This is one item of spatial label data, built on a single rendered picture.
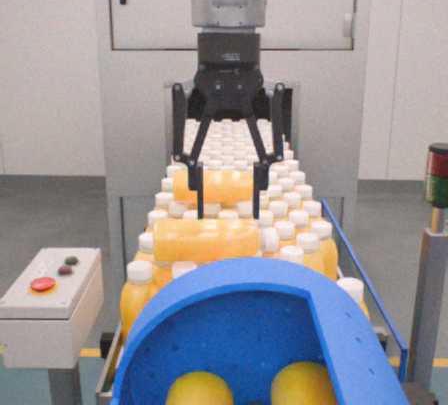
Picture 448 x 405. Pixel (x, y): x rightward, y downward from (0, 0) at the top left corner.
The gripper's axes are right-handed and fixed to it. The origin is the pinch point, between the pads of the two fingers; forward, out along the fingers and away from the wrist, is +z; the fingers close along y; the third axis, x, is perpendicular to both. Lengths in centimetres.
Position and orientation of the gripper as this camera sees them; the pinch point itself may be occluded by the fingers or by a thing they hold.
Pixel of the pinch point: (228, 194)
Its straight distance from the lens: 69.8
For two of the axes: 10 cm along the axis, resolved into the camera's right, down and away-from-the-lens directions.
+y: 10.0, 0.0, 0.0
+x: 0.0, -2.9, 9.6
